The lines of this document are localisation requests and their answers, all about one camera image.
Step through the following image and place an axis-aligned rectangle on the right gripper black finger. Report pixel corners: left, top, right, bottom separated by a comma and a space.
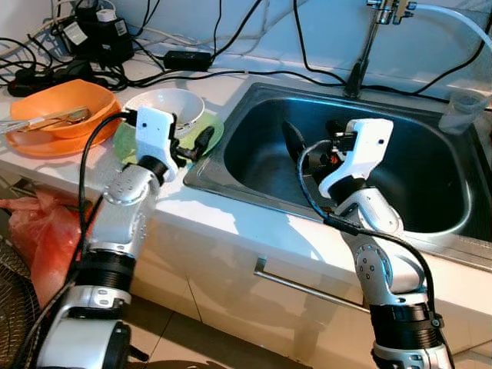
282, 121, 308, 165

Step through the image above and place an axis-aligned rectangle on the light green plate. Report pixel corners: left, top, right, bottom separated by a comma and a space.
114, 111, 225, 166

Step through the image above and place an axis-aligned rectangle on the black power adapter brick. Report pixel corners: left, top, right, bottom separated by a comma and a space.
164, 50, 214, 72

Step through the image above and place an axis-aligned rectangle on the stainless steel sink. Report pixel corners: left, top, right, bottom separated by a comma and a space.
182, 81, 492, 270

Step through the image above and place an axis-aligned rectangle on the metal sink faucet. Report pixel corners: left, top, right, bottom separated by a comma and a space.
344, 0, 416, 99

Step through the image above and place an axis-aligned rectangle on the orange plastic bowl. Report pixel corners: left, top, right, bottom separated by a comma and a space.
10, 80, 122, 141

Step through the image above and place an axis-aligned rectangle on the clear plastic cup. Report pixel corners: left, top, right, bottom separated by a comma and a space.
440, 88, 485, 135

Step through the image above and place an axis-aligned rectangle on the wooden chopstick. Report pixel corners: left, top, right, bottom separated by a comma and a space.
15, 115, 81, 134

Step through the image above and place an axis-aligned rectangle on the black power strip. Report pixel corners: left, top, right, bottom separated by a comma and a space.
8, 68, 87, 98

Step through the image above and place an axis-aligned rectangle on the red plastic bag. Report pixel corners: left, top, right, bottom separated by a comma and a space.
0, 191, 84, 308

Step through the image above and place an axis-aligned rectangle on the black metal stand leg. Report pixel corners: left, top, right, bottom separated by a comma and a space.
127, 344, 151, 362

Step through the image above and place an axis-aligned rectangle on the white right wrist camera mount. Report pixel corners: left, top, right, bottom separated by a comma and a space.
318, 118, 395, 200

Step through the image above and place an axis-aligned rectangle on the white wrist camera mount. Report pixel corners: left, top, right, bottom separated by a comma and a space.
318, 118, 395, 200
134, 107, 181, 172

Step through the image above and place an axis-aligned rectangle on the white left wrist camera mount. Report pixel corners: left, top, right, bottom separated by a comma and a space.
134, 107, 181, 172

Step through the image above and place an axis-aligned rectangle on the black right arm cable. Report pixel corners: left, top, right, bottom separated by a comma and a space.
298, 138, 447, 331

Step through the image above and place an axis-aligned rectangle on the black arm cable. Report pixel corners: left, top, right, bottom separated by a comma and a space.
12, 110, 139, 369
298, 138, 447, 331

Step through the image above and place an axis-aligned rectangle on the black power cable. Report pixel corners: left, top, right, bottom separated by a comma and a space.
292, 0, 351, 87
115, 69, 354, 89

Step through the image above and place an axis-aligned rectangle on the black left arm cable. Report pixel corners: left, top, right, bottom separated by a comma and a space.
12, 110, 139, 369

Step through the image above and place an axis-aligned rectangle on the long metal cabinet handle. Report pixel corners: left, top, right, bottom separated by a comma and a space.
254, 258, 371, 314

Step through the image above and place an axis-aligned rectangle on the white faucet hose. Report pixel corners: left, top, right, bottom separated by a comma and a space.
411, 4, 492, 55

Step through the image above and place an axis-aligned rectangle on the wire fan guard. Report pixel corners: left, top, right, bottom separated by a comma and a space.
0, 238, 39, 369

